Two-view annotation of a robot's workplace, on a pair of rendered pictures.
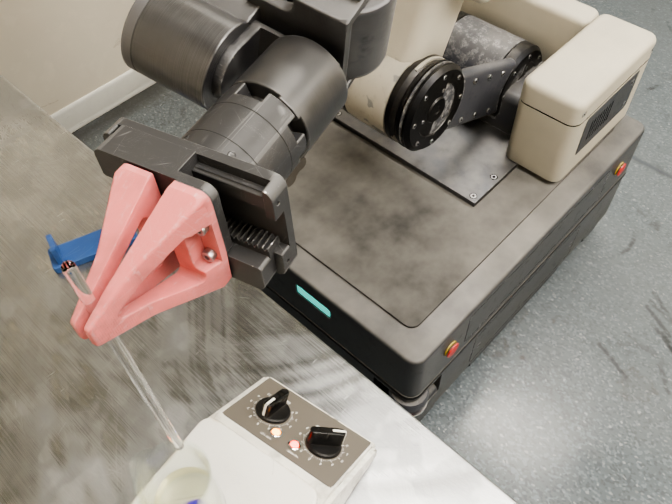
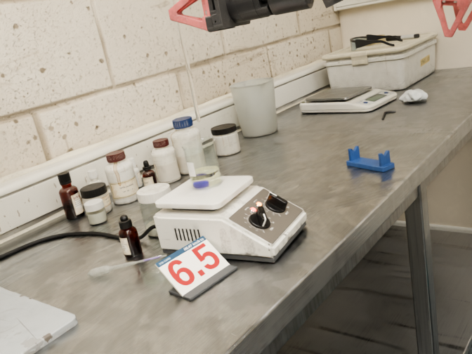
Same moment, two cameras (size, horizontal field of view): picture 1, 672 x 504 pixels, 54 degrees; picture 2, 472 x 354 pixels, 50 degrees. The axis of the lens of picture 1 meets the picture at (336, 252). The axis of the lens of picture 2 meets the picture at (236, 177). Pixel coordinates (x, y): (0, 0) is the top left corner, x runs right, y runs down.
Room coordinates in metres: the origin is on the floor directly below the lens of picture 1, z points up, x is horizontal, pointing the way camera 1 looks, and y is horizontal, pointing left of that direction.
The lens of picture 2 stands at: (0.14, -0.65, 1.08)
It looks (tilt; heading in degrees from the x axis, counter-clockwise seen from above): 17 degrees down; 86
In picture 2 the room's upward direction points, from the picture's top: 11 degrees counter-clockwise
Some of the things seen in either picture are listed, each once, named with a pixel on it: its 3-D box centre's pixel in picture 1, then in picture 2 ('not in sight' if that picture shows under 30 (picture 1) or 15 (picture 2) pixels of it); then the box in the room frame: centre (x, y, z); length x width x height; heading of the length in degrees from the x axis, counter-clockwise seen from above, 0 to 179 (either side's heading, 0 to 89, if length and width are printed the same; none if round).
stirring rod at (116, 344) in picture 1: (136, 376); (185, 55); (0.16, 0.11, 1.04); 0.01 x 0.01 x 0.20
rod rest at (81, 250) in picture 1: (90, 238); (369, 158); (0.48, 0.28, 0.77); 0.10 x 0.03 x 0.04; 116
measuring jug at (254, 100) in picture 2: not in sight; (253, 107); (0.34, 0.80, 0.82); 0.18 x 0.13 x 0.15; 103
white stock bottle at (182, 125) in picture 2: not in sight; (187, 145); (0.13, 0.54, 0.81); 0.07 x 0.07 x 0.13
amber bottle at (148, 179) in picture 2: not in sight; (149, 176); (0.03, 0.44, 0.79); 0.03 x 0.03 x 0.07
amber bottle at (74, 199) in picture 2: not in sight; (69, 194); (-0.13, 0.38, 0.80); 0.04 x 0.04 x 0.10
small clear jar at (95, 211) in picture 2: not in sight; (95, 211); (-0.07, 0.31, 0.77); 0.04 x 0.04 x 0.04
